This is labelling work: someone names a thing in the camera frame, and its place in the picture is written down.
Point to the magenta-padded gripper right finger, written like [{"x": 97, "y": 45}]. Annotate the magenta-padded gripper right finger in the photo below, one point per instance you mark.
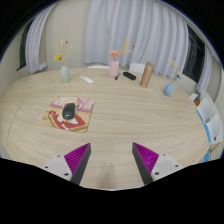
[{"x": 146, "y": 157}]

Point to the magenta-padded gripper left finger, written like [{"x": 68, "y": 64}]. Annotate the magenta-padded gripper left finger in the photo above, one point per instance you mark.
[{"x": 78, "y": 156}]

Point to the black computer mouse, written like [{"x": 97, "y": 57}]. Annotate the black computer mouse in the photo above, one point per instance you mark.
[{"x": 69, "y": 111}]

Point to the cartoon print mouse pad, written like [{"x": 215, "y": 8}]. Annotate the cartoon print mouse pad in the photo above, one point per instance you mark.
[{"x": 83, "y": 116}]

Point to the blue vase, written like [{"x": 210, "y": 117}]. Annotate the blue vase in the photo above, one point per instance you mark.
[{"x": 168, "y": 90}]

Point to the white chair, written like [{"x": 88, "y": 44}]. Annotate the white chair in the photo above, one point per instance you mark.
[
  {"x": 214, "y": 128},
  {"x": 194, "y": 96},
  {"x": 136, "y": 68},
  {"x": 98, "y": 66},
  {"x": 205, "y": 108}
]

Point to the white remote control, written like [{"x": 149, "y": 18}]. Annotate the white remote control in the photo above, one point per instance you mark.
[{"x": 86, "y": 79}]

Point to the bronze drink bottle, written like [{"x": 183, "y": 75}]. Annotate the bronze drink bottle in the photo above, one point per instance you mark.
[{"x": 146, "y": 75}]

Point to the mint green vase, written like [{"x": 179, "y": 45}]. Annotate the mint green vase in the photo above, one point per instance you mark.
[{"x": 65, "y": 74}]

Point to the black rectangular case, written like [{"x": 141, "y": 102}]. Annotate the black rectangular case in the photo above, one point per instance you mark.
[{"x": 129, "y": 75}]

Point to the black marker pen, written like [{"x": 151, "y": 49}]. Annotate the black marker pen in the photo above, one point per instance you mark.
[{"x": 117, "y": 76}]

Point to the dried orange flowers with bird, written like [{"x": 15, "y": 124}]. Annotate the dried orange flowers with bird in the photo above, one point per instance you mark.
[{"x": 174, "y": 68}]

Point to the pink vase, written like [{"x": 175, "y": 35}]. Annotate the pink vase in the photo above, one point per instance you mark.
[{"x": 114, "y": 69}]

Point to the dried yellow flowers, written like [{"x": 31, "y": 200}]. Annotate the dried yellow flowers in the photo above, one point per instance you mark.
[{"x": 58, "y": 57}]

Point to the narrow white curtain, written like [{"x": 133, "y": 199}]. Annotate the narrow white curtain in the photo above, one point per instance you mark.
[
  {"x": 207, "y": 70},
  {"x": 38, "y": 43}
]

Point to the dried orange pink flowers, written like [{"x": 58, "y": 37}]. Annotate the dried orange pink flowers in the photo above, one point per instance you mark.
[{"x": 114, "y": 53}]

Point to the dark window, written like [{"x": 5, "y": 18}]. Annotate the dark window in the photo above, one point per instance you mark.
[
  {"x": 23, "y": 46},
  {"x": 194, "y": 56}
]

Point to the wide white curtain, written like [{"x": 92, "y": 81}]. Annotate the wide white curtain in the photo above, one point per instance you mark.
[{"x": 140, "y": 30}]

